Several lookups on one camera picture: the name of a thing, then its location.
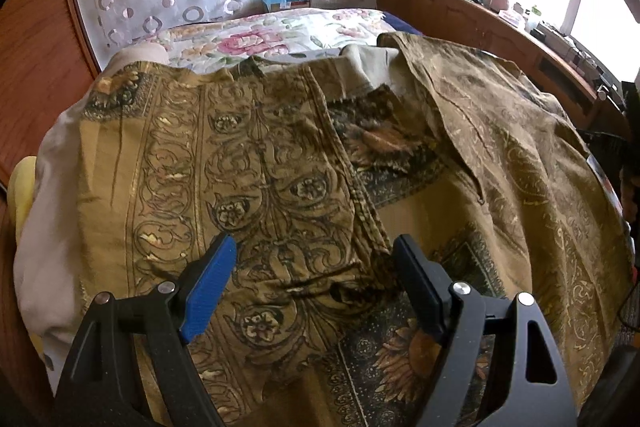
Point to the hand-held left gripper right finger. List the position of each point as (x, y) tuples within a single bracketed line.
[(422, 292)]

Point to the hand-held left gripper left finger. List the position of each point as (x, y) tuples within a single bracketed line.
[(210, 292)]

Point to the olive scroll-patterned garment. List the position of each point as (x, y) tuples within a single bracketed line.
[(250, 157)]

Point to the sunflower-printed cloth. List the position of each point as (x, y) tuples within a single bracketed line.
[(395, 142)]

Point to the beige folded blanket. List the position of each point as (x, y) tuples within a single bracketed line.
[(45, 207)]

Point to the yellow cloth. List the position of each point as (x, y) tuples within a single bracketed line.
[(22, 197)]

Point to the floral quilt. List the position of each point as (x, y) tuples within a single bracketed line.
[(260, 39)]

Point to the dark blue bed cover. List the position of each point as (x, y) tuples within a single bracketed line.
[(400, 24)]

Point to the wooden headboard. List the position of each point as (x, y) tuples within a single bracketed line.
[(35, 57)]

